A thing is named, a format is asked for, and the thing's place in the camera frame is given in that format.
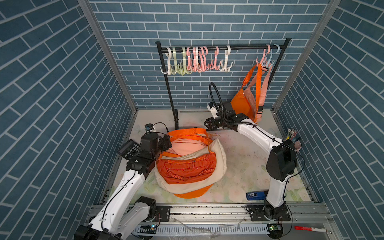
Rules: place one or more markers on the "beige sling bag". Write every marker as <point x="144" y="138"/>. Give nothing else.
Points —
<point x="217" y="175"/>

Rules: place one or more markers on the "dark orange mesh bag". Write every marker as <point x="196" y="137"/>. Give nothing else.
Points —
<point x="190" y="168"/>

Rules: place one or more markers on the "red white marker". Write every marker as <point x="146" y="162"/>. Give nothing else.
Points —
<point x="310" y="229"/>

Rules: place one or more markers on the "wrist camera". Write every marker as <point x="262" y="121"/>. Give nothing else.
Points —
<point x="213" y="109"/>
<point x="149" y="128"/>

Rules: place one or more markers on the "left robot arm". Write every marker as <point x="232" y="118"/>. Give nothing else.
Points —
<point x="115" y="221"/>

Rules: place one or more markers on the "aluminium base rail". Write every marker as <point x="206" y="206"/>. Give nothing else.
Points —
<point x="214" y="220"/>

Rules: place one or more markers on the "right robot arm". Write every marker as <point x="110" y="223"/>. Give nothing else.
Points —
<point x="282" y="156"/>

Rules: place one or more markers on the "green plastic hook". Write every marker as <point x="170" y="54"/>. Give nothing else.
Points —
<point x="176" y="69"/>
<point x="184" y="69"/>

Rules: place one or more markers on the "white plastic hook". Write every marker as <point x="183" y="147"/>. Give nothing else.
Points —
<point x="169" y="70"/>

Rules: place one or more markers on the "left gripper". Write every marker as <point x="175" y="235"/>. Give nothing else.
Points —
<point x="165" y="142"/>

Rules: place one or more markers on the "black calculator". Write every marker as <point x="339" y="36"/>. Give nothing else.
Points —
<point x="129" y="149"/>

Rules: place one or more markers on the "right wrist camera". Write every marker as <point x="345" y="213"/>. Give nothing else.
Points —
<point x="213" y="109"/>

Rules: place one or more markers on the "pink pen cup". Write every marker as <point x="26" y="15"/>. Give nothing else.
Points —
<point x="293" y="136"/>

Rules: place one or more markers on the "black clothes rack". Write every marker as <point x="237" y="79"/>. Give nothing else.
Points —
<point x="162" y="51"/>

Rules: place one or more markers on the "orange sling bag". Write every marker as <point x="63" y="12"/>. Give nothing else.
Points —
<point x="239" y="103"/>
<point x="190" y="191"/>

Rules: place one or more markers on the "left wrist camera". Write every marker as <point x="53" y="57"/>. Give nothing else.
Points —
<point x="149" y="128"/>

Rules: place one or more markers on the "blue black stapler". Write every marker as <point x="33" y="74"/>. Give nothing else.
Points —
<point x="256" y="196"/>

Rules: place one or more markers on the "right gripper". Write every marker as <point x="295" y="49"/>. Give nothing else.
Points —
<point x="210" y="123"/>

